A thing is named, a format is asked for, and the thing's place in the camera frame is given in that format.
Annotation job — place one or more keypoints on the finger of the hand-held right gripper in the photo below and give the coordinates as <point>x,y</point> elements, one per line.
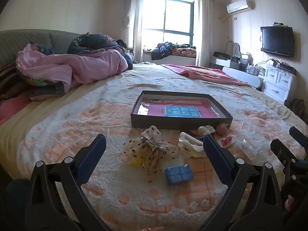
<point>299,134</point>
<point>282,149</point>

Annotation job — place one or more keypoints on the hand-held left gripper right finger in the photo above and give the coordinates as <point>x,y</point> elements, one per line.
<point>216,156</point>

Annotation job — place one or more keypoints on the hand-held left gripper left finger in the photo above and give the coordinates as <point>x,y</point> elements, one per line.
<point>92,154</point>

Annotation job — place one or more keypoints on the red cherry earrings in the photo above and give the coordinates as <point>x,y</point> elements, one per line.
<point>227,141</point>

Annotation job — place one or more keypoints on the white hair claw clip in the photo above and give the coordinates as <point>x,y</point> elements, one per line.
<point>190,146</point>

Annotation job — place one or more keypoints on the small blue box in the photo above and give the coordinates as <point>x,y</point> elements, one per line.
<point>179,175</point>

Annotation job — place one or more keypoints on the dark shallow tray box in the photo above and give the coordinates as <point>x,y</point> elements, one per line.
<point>134,120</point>

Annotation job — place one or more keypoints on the polka dot hair bow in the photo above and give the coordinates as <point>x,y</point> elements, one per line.
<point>154,151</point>

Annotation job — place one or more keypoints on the person's right hand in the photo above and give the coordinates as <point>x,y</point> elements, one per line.
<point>290,203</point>

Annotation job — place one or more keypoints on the brown bag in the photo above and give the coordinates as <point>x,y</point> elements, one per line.
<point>297,107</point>

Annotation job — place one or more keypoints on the pink book with blue label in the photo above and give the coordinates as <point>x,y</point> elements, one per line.
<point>182,110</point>

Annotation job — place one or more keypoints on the white drawer cabinet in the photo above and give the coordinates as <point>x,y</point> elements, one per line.
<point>278,80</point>

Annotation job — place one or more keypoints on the white bed footboard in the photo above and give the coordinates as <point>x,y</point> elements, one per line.
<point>243,75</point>

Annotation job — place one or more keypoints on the pink and red blanket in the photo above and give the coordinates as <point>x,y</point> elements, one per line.
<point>204,73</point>

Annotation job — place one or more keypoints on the pink quilt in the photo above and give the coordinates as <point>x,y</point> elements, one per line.
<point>91,67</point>

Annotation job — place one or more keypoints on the cluttered white desk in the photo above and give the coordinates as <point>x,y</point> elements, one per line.
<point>228,61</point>

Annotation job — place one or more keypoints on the striped dark cloth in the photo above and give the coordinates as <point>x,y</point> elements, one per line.
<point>9,79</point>

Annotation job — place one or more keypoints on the dark floral quilt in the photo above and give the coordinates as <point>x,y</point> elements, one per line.
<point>91,42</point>

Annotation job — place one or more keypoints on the pile of clothes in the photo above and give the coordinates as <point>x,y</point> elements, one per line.
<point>170,49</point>

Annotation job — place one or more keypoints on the sheer white curtain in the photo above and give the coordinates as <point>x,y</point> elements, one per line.
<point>136,21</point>
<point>204,28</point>

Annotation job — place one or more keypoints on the grey padded headboard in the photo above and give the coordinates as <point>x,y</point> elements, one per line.
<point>28,38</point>

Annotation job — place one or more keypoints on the white air conditioner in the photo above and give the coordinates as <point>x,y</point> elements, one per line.
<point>239,6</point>

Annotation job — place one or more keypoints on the window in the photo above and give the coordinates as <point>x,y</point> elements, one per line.
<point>168,20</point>

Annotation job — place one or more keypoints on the black wall television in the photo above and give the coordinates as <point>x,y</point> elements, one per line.
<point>278,41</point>

